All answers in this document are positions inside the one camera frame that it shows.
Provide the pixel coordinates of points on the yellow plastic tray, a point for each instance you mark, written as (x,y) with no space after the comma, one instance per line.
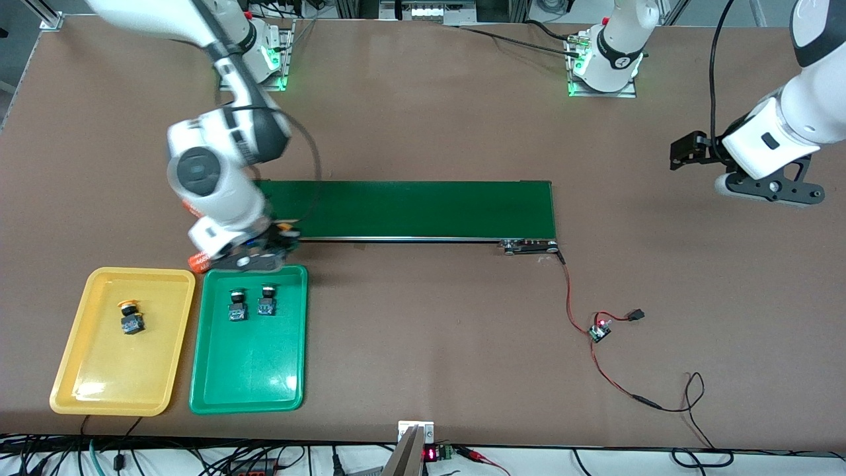
(112,377)

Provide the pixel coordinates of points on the green conveyor belt unit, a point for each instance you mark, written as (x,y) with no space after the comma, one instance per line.
(429,208)

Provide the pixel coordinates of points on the small red LED display module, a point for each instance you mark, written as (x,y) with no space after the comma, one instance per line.
(433,453)

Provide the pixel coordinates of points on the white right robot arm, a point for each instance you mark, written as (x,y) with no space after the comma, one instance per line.
(218,172)

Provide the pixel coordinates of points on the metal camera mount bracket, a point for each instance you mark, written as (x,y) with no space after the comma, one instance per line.
(406,456)

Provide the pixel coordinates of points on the red terminal block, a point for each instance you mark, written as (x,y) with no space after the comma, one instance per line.
(254,469)

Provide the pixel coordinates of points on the green push button switch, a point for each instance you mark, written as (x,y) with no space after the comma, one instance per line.
(267,304)
(238,308)

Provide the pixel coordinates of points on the red clip lead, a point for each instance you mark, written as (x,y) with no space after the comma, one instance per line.
(482,457)

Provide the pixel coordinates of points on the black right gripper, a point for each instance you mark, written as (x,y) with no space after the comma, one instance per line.
(276,240)

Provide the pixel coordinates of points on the aluminium frame rack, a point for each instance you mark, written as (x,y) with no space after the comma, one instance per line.
(429,10)

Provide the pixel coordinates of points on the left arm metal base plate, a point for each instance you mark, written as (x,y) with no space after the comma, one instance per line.
(605,92)

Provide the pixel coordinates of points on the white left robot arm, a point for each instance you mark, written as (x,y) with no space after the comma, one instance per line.
(793,125)

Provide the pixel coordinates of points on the yellow push button switch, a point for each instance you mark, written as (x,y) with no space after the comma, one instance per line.
(132,320)
(289,231)

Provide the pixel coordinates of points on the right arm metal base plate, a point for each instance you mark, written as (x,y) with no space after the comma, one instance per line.
(285,59)

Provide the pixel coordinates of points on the green plastic tray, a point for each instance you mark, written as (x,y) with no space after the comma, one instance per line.
(250,363)

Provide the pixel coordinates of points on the small green circuit board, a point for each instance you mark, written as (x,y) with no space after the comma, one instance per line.
(600,331)

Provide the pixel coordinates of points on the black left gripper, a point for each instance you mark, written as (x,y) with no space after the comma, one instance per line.
(704,149)

